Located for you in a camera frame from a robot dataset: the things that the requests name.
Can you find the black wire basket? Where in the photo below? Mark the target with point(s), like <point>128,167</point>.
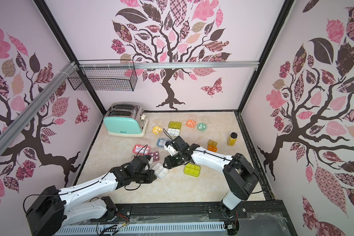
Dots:
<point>104,75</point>

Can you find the olive lid pillbox back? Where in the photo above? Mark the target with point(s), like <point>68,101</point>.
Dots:
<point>174,128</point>

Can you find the orange small pillbox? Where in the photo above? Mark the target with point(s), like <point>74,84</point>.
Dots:
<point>212,148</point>

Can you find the green lid white pillbox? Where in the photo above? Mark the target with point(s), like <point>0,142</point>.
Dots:
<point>192,170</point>

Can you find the yellow bottle black cap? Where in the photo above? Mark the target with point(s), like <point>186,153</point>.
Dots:
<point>232,139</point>

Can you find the yellow round pillbox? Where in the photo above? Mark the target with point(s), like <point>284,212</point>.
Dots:
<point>158,127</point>

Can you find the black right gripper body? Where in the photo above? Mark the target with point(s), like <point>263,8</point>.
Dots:
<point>171,161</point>

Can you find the mint green toaster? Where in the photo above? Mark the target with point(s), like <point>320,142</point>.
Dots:
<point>126,120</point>

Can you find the yellow small pillbox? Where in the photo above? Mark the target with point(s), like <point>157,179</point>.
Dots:
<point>212,143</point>

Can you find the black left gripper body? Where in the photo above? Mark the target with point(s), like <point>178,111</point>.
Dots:
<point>145,177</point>

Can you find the aluminium rail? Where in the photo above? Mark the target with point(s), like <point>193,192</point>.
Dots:
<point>30,111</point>
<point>240,64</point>

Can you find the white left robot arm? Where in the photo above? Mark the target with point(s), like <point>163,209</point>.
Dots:
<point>56,208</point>

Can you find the clear white pillbox front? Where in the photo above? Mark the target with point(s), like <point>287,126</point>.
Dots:
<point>160,171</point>

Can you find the aluminium rail back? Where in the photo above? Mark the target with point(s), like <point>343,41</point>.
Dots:
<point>240,64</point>

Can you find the blue rectangular pillbox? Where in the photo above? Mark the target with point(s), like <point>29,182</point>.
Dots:
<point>161,142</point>

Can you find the green round pillbox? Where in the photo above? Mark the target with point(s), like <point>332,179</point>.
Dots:
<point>202,123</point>

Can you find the aluminium rail left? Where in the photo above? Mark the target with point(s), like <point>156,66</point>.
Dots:
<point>30,111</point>

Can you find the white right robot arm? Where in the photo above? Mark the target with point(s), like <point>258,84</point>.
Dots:
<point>240,176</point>

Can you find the red rectangular pillbox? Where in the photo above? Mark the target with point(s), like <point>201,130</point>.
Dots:
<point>141,147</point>

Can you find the white slotted cable duct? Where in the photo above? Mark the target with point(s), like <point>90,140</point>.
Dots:
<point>142,229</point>

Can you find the magenta small pillbox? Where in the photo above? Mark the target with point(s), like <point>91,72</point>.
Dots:
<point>154,156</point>

